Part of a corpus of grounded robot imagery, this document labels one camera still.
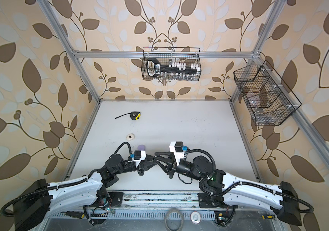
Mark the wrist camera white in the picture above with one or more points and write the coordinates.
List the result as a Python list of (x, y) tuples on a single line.
[(178, 149), (137, 157)]

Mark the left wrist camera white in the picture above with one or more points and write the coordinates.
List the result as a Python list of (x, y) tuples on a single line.
[(137, 157)]

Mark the black wire basket wall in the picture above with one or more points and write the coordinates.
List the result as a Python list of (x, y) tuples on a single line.
[(188, 55), (268, 98)]

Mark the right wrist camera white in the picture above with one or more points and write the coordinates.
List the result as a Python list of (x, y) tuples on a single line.
[(178, 149)]

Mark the purple round earbud case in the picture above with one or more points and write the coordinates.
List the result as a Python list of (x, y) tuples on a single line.
[(141, 147)]

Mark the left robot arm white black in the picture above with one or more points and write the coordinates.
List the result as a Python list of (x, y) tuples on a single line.
[(42, 200)]

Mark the black yellow screwdriver left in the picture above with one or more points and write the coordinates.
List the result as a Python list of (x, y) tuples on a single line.
[(74, 214)]

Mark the white round disc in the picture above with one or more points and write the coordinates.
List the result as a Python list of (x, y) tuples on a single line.
[(195, 217)]

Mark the black yellow screwdriver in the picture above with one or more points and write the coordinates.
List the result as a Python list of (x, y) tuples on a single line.
[(268, 217), (74, 214)]

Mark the grey tape roll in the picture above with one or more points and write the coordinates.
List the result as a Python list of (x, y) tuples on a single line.
[(174, 214)]

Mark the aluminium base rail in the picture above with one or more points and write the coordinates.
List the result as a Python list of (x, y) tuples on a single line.
[(164, 199)]

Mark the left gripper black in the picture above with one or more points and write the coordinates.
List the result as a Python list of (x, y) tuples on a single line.
[(144, 167)]

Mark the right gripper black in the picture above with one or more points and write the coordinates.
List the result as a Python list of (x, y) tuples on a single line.
[(172, 165)]

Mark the black wire basket back wall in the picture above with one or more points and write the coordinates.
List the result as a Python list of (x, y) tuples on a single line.
[(188, 55)]

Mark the black yellow screwdriver right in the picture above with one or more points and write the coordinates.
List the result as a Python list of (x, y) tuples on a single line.
[(268, 217)]

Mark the black yellow tape measure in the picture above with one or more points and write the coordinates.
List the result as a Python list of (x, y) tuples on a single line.
[(135, 115)]

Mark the black wire basket right wall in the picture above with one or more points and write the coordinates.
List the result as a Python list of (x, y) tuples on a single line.
[(268, 98)]

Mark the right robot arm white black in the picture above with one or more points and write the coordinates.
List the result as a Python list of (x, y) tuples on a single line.
[(221, 190)]

